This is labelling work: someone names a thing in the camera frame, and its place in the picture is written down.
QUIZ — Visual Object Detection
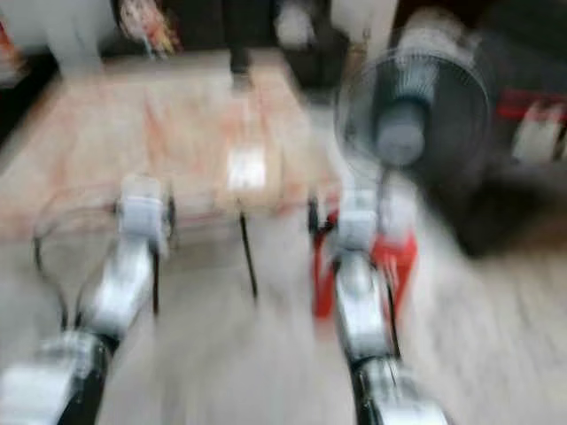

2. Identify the black standing fan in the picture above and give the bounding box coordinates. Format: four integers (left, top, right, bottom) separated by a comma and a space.
335, 13, 497, 191

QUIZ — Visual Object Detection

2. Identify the white soft item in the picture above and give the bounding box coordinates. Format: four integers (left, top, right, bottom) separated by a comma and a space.
275, 7, 315, 50

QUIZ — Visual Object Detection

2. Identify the white container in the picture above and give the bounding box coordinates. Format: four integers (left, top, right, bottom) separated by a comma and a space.
514, 106, 563, 165

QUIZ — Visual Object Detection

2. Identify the plush doll with red clothes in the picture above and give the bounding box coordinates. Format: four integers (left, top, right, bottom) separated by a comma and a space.
142, 9, 183, 58

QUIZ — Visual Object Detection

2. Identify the red strip object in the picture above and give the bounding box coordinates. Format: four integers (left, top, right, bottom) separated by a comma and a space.
496, 89, 567, 120

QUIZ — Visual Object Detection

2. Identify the low black TV cabinet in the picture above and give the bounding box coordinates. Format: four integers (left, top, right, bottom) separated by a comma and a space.
0, 75, 54, 165

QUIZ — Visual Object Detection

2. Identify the red and gold figurine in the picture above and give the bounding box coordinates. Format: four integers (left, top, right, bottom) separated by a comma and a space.
0, 22, 26, 85

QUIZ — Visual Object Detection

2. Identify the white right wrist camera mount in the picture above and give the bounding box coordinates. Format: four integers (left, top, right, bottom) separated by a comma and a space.
337, 190, 380, 253

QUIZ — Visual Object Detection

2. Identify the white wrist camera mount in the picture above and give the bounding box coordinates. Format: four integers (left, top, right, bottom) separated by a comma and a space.
337, 190, 380, 253
120, 177, 171, 253

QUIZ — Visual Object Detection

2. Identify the thin black hanging cable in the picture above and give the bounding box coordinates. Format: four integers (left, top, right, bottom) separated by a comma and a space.
239, 212, 260, 302

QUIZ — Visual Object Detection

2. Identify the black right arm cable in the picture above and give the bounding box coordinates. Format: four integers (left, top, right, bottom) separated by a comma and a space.
384, 274, 401, 355

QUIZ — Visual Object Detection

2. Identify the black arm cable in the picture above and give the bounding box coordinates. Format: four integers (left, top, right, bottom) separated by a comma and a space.
33, 212, 72, 328
384, 274, 401, 355

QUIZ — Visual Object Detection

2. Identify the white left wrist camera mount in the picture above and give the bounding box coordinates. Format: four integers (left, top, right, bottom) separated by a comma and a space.
120, 177, 171, 253

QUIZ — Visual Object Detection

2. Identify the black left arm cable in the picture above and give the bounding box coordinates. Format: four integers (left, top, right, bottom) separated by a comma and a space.
33, 212, 72, 328

